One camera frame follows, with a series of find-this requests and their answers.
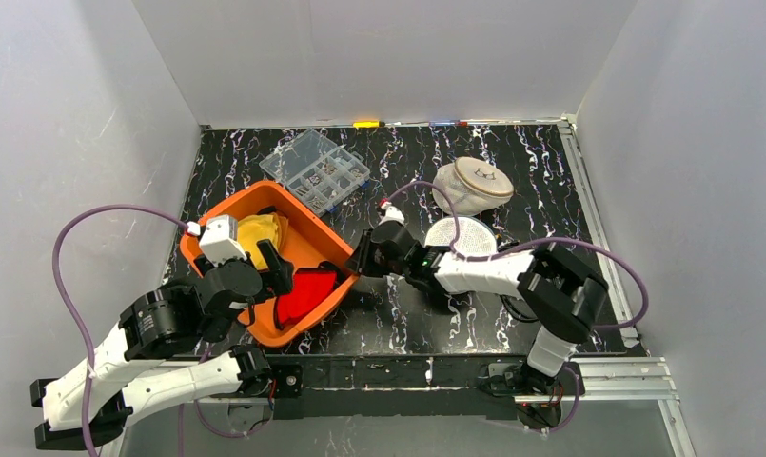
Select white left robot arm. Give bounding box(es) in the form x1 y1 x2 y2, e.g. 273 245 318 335
30 240 294 451

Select orange plastic basin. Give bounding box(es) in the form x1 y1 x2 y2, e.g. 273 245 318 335
180 181 357 348

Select white mesh bag beige trim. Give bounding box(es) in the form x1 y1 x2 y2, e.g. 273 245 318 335
432 157 515 216

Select black coiled cable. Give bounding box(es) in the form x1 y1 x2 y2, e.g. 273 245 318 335
501 296 541 324

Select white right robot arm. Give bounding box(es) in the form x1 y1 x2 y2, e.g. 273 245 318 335
345 222 609 392

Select clear plastic screw box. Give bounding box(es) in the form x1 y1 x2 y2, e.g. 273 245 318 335
260 129 370 216

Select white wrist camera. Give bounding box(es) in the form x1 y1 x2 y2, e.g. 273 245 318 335
199 214 246 267
378 199 404 226

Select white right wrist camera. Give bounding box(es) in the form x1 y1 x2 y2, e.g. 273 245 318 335
378 199 404 226

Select white mesh bag blue trim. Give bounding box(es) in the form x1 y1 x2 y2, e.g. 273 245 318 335
424 217 498 256

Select yellow marker on wall edge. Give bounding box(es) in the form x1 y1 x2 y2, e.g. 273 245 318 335
352 120 384 129

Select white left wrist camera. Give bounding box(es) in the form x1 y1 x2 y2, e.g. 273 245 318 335
199 214 246 267

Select yellow cloth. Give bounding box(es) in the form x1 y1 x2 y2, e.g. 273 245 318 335
237 212 289 258

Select red mesh bag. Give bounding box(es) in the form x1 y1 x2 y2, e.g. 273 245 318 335
273 262 344 330

